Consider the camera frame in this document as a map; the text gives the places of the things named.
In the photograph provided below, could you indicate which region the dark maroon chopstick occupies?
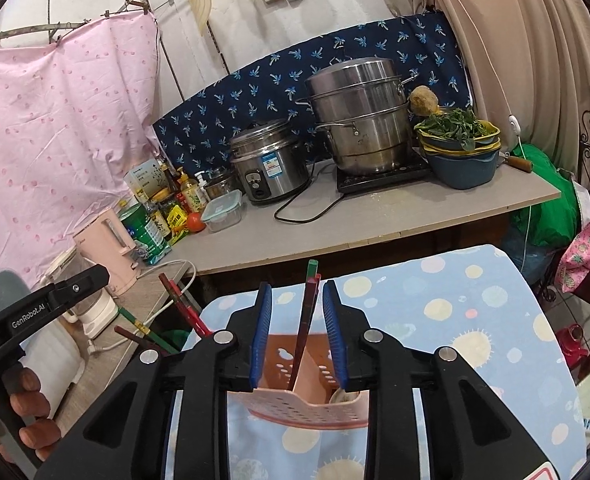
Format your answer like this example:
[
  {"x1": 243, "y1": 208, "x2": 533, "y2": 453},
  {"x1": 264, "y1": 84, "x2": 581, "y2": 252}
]
[
  {"x1": 114, "y1": 326, "x2": 168, "y2": 356},
  {"x1": 288, "y1": 282, "x2": 319, "y2": 391},
  {"x1": 158, "y1": 273, "x2": 207, "y2": 338}
]

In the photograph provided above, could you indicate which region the green chopstick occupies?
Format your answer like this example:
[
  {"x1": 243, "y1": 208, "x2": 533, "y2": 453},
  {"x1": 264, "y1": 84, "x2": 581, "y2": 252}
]
[
  {"x1": 306, "y1": 259, "x2": 319, "y2": 289},
  {"x1": 118, "y1": 307, "x2": 178, "y2": 354}
]

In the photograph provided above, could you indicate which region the red chopstick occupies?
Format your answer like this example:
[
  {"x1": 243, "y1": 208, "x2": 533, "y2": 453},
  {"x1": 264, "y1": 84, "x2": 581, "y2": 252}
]
[{"x1": 166, "y1": 280, "x2": 212, "y2": 338}]

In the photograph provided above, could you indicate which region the person's left hand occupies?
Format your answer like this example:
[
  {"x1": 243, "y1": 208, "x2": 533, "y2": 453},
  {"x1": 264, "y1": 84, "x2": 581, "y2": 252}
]
[{"x1": 10, "y1": 367, "x2": 62, "y2": 462}]

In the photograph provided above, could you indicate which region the white dish drainer box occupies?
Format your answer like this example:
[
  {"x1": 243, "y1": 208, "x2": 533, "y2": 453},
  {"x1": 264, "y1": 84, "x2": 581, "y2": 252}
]
[{"x1": 0, "y1": 268, "x2": 89, "y2": 421}]

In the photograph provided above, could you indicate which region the clear food container teal lid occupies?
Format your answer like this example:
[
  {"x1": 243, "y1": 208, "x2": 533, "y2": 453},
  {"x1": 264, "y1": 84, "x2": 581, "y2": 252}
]
[{"x1": 202, "y1": 190, "x2": 243, "y2": 233}]

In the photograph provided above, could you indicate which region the red tomato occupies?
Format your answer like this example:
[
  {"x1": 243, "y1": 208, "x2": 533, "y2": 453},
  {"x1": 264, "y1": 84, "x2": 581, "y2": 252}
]
[{"x1": 184, "y1": 212, "x2": 206, "y2": 233}]

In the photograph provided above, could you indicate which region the white blender jug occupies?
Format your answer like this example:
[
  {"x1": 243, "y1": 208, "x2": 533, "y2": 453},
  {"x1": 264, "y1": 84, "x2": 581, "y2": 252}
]
[{"x1": 42, "y1": 246, "x2": 122, "y2": 340}]

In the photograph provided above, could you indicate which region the pink perforated utensil basket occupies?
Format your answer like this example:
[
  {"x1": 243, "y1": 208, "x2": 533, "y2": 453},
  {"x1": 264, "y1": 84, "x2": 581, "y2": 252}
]
[{"x1": 231, "y1": 334, "x2": 368, "y2": 430}]

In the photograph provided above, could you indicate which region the yellow snack packet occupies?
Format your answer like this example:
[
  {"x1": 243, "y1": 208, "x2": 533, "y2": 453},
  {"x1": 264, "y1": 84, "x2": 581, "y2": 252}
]
[{"x1": 167, "y1": 204, "x2": 190, "y2": 240}]

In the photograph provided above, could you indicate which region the black induction cooktop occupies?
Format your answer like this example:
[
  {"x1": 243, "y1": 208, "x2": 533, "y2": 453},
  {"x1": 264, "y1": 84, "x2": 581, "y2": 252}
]
[{"x1": 336, "y1": 153, "x2": 430, "y2": 194}]

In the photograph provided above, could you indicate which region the small lidded steel pot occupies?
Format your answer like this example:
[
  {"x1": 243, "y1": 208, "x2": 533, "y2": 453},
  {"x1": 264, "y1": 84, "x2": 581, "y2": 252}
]
[{"x1": 205, "y1": 167, "x2": 238, "y2": 200}]

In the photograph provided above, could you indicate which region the yellow oil bottle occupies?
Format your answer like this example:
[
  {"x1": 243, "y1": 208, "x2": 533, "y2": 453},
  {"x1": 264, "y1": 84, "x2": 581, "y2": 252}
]
[{"x1": 179, "y1": 167, "x2": 207, "y2": 214}]

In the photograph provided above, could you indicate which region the steel rice cooker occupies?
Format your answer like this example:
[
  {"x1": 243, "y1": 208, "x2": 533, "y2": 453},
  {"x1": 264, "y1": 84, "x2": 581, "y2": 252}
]
[{"x1": 230, "y1": 119, "x2": 310, "y2": 205}]

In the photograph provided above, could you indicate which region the green tin can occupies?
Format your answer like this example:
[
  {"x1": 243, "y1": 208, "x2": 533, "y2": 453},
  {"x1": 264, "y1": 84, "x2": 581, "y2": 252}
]
[{"x1": 118, "y1": 205, "x2": 171, "y2": 266}]

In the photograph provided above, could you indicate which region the blue planet-print tablecloth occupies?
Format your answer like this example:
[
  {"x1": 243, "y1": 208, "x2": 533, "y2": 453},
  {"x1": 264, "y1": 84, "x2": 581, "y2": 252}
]
[{"x1": 163, "y1": 244, "x2": 589, "y2": 480}]

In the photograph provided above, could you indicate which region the pink electric kettle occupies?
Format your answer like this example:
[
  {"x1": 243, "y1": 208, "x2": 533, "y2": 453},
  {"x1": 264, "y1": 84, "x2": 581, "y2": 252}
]
[{"x1": 72, "y1": 208, "x2": 141, "y2": 297}]

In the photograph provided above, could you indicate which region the large stacked steel steamer pot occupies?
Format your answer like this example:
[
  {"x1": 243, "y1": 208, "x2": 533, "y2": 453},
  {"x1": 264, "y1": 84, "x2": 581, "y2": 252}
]
[{"x1": 302, "y1": 56, "x2": 415, "y2": 176}]

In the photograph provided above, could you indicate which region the blue basin with greens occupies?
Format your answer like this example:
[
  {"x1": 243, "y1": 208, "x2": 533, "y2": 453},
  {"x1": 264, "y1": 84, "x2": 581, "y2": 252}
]
[{"x1": 415, "y1": 120, "x2": 501, "y2": 190}]

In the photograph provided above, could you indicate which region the brown potato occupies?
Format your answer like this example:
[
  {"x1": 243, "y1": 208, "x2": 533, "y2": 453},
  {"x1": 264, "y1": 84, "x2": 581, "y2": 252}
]
[{"x1": 409, "y1": 86, "x2": 440, "y2": 117}]

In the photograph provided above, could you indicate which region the pink dotted curtain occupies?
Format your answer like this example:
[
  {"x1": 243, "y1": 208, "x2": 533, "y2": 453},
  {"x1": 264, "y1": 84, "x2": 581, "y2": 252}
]
[{"x1": 0, "y1": 12, "x2": 159, "y2": 285}]

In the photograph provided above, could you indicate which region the green plastic bag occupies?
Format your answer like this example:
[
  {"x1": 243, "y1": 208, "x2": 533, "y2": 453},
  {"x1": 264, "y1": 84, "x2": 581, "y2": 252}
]
[{"x1": 510, "y1": 144, "x2": 579, "y2": 249}]

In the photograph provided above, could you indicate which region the navy leaf-print cloth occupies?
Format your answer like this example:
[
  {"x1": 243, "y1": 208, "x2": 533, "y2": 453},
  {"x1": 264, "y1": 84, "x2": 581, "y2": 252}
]
[{"x1": 154, "y1": 11, "x2": 473, "y2": 174}]

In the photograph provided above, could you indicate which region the pink floral cloth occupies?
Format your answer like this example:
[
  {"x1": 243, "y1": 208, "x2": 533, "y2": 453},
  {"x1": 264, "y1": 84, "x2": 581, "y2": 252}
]
[{"x1": 555, "y1": 222, "x2": 590, "y2": 292}]

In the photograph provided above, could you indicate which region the beige hanging curtain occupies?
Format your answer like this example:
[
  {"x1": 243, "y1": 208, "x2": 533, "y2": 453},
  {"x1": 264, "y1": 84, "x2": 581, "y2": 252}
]
[{"x1": 385, "y1": 0, "x2": 590, "y2": 171}]

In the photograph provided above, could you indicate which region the black appliance cable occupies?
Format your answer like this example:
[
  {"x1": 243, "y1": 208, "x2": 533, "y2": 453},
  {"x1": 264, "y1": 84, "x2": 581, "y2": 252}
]
[{"x1": 273, "y1": 159, "x2": 346, "y2": 224}]

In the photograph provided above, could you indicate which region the white power cord with plug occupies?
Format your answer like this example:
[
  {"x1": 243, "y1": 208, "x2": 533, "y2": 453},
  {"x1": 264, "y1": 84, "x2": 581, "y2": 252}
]
[{"x1": 86, "y1": 259, "x2": 197, "y2": 356}]

